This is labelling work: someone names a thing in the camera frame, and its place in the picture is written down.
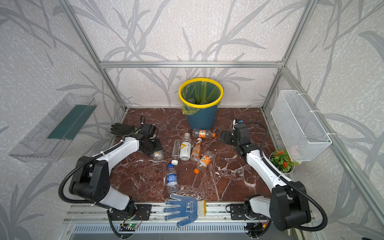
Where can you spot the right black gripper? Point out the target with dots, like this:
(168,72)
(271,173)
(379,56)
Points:
(229,138)

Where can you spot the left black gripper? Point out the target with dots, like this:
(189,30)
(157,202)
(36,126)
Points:
(151,145)

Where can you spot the orange label bottle top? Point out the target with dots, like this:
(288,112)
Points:
(203,134)

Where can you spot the orange cap label bottle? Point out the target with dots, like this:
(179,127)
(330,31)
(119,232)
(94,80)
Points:
(204,162)

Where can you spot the clear bottle blue label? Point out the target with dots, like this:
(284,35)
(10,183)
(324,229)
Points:
(171,179)

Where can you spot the orange liquid bottle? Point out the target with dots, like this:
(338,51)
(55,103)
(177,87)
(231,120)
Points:
(196,151)

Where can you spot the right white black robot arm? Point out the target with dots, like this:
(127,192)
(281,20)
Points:
(289,205)

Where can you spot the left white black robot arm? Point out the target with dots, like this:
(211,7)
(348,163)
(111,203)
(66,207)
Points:
(89,181)

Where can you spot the teal bin with yellow rim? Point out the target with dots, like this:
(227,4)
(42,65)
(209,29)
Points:
(208,95)

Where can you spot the slim clear bottle white cap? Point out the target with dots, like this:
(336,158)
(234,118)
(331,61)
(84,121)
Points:
(176,153)

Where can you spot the black green work glove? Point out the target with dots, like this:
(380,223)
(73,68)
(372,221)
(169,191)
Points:
(124,130)

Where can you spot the white yellow label bottle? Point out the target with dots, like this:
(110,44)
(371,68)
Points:
(186,147)

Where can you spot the potted plant red flowers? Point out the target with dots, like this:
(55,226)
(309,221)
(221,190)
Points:
(283,162)

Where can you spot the blue dotted knit glove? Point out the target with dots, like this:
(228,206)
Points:
(184,209)

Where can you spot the green circuit board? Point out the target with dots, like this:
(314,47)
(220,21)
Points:
(129,227)

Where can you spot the white green striped glove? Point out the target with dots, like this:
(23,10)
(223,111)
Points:
(299,234)

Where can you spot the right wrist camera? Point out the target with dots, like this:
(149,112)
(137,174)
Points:
(236,121)

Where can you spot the white wire mesh basket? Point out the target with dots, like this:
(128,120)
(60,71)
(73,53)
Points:
(303,135)

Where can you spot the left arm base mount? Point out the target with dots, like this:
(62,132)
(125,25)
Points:
(141,212)

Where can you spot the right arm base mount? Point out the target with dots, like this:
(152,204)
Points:
(237,212)

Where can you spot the clear plastic wall tray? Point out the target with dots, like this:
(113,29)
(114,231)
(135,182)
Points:
(49,139)

